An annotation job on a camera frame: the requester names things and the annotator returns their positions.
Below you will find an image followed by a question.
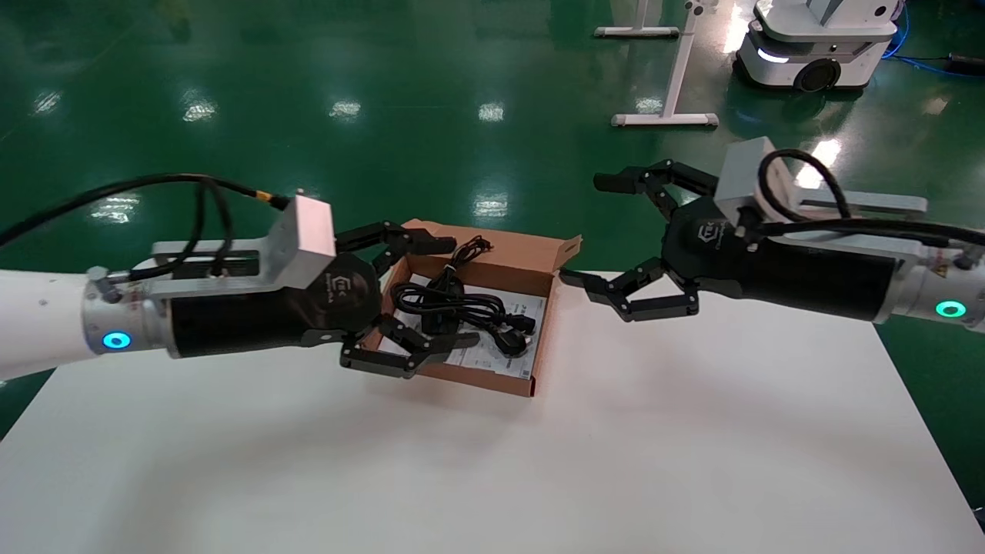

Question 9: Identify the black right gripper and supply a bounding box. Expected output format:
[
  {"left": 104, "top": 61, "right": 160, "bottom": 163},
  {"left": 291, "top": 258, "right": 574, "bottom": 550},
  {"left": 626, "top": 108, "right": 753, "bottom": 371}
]
[{"left": 559, "top": 159, "right": 899, "bottom": 323}]

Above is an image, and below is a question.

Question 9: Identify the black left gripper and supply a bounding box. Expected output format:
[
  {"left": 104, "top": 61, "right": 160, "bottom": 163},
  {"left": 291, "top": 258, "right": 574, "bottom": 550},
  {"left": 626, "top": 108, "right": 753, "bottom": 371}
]
[{"left": 168, "top": 221, "right": 479, "bottom": 379}]

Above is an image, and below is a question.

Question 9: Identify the black wired computer mouse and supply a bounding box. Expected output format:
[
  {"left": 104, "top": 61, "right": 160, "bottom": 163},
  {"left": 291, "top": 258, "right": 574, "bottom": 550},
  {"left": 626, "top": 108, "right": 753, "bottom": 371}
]
[{"left": 419, "top": 235, "right": 494, "bottom": 337}]

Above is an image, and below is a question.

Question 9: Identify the black power cable with plug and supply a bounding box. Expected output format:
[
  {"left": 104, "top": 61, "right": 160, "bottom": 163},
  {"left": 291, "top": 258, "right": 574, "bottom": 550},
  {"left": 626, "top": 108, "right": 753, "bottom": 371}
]
[{"left": 391, "top": 281, "right": 537, "bottom": 357}]

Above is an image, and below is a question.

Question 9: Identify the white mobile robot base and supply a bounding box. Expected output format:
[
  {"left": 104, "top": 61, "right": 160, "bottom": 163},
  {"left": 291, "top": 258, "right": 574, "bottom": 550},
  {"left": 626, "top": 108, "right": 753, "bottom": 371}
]
[{"left": 735, "top": 0, "right": 901, "bottom": 93}]

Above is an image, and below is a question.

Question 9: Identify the brown cardboard box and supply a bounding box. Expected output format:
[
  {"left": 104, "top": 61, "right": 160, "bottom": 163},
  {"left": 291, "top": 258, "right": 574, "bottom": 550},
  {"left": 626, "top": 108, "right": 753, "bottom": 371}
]
[{"left": 362, "top": 219, "right": 583, "bottom": 398}]

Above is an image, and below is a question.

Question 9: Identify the printed white paper sheet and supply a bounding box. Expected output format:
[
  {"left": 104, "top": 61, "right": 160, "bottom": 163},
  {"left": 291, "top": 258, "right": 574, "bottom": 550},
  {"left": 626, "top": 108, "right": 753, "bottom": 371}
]
[{"left": 381, "top": 273, "right": 547, "bottom": 379}]

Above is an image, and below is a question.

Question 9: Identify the white T-foot stand leg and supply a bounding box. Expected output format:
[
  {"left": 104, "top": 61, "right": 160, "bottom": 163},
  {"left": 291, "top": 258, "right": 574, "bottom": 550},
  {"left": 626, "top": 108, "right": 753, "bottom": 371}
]
[
  {"left": 610, "top": 0, "right": 720, "bottom": 128},
  {"left": 593, "top": 0, "right": 681, "bottom": 39}
]

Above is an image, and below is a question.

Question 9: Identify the blue floor cable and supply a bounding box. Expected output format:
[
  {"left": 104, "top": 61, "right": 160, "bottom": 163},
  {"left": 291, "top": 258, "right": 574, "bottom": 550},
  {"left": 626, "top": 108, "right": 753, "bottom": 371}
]
[{"left": 881, "top": 0, "right": 985, "bottom": 78}]

